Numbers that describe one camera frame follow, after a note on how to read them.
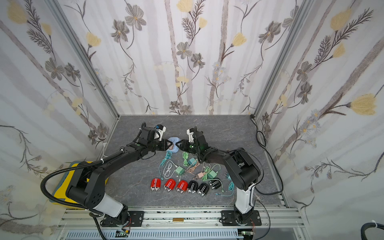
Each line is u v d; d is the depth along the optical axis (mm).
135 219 738
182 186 818
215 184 837
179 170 883
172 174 884
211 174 867
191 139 846
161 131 810
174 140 907
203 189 816
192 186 819
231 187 819
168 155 906
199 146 741
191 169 901
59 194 454
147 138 694
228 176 865
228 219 732
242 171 502
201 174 860
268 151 1031
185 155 956
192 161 916
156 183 836
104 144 1067
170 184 827
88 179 492
